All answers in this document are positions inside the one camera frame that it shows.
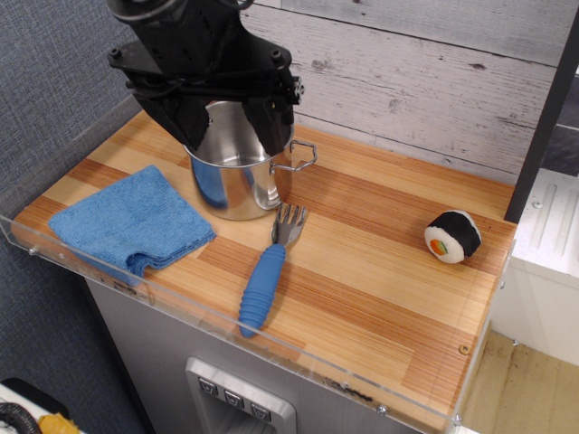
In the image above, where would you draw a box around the black vertical post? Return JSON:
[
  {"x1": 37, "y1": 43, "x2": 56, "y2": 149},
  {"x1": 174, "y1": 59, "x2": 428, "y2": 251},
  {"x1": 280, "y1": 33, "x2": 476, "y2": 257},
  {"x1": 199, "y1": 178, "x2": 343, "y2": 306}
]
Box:
[{"x1": 504, "y1": 13, "x2": 578, "y2": 223}]

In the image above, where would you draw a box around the white plastic side surface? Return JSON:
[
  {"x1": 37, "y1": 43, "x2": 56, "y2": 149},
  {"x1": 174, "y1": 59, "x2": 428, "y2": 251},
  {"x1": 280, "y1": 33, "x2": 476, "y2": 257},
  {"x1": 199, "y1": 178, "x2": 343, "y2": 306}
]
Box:
[{"x1": 491, "y1": 169, "x2": 578, "y2": 365}]

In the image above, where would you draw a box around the black braided cable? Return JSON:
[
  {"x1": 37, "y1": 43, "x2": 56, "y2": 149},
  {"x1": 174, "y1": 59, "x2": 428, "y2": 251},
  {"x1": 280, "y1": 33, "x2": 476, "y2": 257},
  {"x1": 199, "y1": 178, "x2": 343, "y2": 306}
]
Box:
[{"x1": 0, "y1": 401, "x2": 43, "y2": 434}]

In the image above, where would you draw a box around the yellow object at corner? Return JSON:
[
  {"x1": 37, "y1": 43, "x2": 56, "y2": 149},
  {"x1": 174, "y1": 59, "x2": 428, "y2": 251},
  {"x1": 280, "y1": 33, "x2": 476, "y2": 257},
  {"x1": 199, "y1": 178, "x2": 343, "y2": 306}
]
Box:
[{"x1": 38, "y1": 413, "x2": 81, "y2": 434}]

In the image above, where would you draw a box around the blue folded cloth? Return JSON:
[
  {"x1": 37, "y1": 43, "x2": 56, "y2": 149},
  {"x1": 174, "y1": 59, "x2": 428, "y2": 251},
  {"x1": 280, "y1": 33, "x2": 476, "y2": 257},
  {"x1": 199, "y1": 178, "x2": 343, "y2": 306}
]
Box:
[{"x1": 49, "y1": 165, "x2": 216, "y2": 286}]

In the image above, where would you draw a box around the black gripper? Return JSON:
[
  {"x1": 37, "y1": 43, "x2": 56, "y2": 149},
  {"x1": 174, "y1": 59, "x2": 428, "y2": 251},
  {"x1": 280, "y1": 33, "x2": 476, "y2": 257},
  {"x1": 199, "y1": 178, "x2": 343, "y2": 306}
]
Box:
[{"x1": 107, "y1": 1, "x2": 303, "y2": 156}]

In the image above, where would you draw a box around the stainless steel pot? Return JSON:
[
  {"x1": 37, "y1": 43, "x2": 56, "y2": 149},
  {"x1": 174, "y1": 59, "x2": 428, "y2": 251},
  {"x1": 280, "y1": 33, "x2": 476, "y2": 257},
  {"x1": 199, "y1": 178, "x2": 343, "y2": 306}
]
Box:
[{"x1": 185, "y1": 101, "x2": 318, "y2": 221}]

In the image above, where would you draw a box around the grey cabinet with button panel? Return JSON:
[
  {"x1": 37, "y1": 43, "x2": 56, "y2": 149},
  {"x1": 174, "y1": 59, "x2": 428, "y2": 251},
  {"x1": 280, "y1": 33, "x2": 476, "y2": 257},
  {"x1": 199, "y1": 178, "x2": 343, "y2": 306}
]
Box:
[{"x1": 83, "y1": 276, "x2": 425, "y2": 434}]

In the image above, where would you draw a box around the plush sushi roll toy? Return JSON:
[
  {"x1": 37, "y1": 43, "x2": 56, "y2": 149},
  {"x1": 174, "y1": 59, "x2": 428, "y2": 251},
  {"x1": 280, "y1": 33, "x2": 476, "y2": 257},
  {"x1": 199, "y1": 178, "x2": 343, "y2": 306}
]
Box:
[{"x1": 424, "y1": 210, "x2": 481, "y2": 264}]

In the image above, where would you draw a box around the blue handled metal fork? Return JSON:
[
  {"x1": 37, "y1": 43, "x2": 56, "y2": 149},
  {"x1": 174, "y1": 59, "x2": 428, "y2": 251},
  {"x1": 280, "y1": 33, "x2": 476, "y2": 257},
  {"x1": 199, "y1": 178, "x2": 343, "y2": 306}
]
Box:
[{"x1": 238, "y1": 203, "x2": 307, "y2": 338}]

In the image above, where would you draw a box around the clear acrylic table guard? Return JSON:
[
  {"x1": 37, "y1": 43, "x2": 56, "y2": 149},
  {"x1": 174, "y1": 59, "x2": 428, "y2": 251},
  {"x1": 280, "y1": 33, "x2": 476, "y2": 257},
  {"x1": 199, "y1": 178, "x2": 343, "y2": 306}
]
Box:
[{"x1": 4, "y1": 103, "x2": 515, "y2": 433}]

